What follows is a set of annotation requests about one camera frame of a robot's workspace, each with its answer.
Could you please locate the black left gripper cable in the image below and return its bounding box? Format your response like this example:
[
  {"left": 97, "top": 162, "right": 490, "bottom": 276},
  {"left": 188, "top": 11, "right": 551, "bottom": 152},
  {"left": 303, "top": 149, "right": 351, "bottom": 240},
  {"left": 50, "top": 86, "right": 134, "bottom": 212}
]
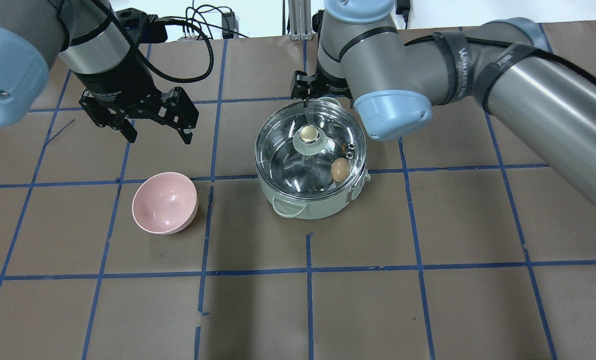
[{"left": 128, "top": 15, "right": 215, "bottom": 83}]

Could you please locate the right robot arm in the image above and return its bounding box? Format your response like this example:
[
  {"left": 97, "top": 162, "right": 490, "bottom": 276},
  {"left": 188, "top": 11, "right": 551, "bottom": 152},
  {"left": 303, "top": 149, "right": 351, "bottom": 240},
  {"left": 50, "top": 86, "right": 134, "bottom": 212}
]
[{"left": 291, "top": 0, "right": 596, "bottom": 207}]

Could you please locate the glass pot lid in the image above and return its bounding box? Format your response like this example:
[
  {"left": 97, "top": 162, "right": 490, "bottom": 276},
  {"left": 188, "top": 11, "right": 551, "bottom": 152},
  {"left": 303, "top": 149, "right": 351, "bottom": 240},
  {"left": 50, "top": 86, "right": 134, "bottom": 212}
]
[{"left": 254, "top": 99, "right": 368, "bottom": 200}]

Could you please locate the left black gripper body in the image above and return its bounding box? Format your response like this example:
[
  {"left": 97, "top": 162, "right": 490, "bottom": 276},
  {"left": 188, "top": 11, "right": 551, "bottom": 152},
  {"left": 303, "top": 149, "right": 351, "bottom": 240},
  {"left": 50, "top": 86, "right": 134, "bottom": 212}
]
[{"left": 78, "top": 50, "right": 166, "bottom": 130}]

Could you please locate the brown egg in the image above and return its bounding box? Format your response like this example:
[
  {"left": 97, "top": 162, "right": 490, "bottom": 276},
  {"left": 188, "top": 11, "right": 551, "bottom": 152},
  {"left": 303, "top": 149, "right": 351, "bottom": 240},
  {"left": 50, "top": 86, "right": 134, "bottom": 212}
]
[{"left": 330, "top": 157, "right": 351, "bottom": 183}]

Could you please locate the aluminium frame post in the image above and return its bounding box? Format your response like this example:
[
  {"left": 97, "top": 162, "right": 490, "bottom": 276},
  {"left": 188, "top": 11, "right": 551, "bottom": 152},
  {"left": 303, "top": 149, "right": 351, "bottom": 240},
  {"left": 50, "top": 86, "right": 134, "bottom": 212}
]
[{"left": 288, "top": 0, "right": 314, "bottom": 41}]

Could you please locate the pink bowl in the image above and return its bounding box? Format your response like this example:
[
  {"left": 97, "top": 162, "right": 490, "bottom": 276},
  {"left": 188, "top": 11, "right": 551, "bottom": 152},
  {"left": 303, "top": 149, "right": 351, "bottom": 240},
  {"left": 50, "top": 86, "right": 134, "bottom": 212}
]
[{"left": 131, "top": 172, "right": 199, "bottom": 235}]

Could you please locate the pale green electric pot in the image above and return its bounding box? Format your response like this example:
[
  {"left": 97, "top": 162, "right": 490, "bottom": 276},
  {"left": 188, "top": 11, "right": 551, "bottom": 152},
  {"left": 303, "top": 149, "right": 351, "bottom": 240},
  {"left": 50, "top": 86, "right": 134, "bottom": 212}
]
[{"left": 254, "top": 96, "right": 372, "bottom": 221}]

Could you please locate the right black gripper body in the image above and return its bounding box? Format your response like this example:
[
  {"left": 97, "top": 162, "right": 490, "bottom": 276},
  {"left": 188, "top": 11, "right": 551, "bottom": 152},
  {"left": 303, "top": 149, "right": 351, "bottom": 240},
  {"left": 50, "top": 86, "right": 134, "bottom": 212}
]
[{"left": 305, "top": 55, "right": 354, "bottom": 100}]

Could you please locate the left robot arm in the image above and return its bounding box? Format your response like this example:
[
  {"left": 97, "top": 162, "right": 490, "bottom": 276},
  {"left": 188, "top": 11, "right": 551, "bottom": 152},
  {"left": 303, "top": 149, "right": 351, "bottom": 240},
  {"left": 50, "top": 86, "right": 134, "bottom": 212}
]
[{"left": 0, "top": 0, "right": 214, "bottom": 144}]

